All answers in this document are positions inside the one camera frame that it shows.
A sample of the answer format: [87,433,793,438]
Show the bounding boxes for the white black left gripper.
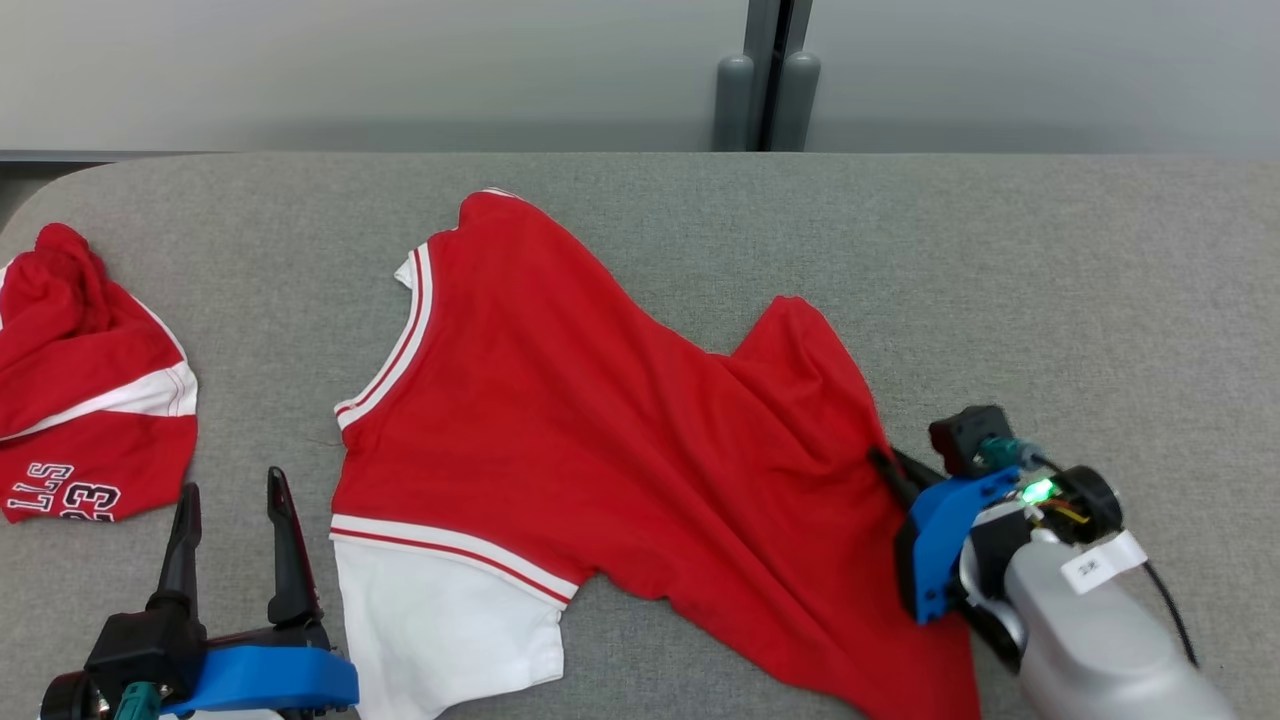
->
[40,466,336,720]

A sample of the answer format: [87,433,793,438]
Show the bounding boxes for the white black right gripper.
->
[867,446,1126,673]

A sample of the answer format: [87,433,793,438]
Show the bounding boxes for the red shorts with white band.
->
[0,222,199,524]

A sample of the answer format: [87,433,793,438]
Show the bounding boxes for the red white-sleeved jersey shirt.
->
[330,187,986,720]

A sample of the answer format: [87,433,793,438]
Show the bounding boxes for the white paper label tag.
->
[1060,530,1149,596]

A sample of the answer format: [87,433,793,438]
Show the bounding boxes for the teal right camera cable connector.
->
[975,435,1046,471]

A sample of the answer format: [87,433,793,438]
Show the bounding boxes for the teal camera cable connector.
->
[113,680,163,720]
[975,435,1046,471]

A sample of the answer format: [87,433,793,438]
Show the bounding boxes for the teal left camera cable connector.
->
[113,680,163,720]

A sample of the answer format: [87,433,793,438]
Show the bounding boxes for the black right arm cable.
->
[1140,560,1201,671]

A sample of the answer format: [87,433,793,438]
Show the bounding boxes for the grey cylindrical post foot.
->
[780,52,822,153]
[713,55,756,153]

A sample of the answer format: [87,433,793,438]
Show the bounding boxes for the grey partition base rail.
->
[0,150,231,164]

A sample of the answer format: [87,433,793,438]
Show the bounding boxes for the grey partition frame post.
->
[742,0,813,152]

